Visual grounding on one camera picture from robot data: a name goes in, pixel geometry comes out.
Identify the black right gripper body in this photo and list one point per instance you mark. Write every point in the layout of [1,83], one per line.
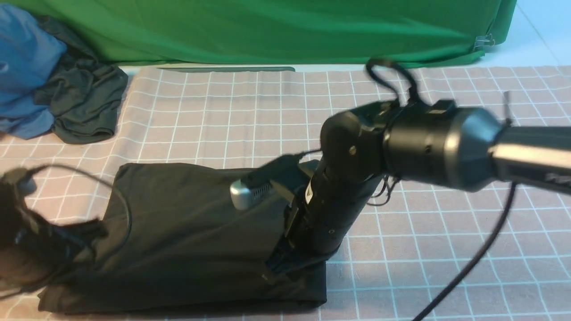
[323,206]

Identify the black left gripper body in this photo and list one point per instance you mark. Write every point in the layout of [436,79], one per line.
[33,251]

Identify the dark gray long-sleeve shirt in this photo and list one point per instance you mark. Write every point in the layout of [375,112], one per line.
[190,249]

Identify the gray right robot arm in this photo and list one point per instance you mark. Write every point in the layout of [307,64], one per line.
[462,148]

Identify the pink checkered tablecloth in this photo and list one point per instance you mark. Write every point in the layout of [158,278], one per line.
[397,257]

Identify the dark gray crumpled garment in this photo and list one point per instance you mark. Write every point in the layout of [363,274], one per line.
[83,93]

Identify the green backdrop cloth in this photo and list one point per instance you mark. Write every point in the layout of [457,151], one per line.
[415,33]

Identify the blue crumpled garment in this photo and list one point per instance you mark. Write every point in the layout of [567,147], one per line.
[28,55]

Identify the metal binder clip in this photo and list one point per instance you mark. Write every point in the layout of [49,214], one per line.
[484,42]

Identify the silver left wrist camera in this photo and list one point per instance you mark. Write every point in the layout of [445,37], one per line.
[22,178]

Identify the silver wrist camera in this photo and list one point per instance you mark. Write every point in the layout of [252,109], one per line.
[254,189]
[22,178]

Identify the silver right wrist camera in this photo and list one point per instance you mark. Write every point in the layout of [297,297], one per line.
[254,189]

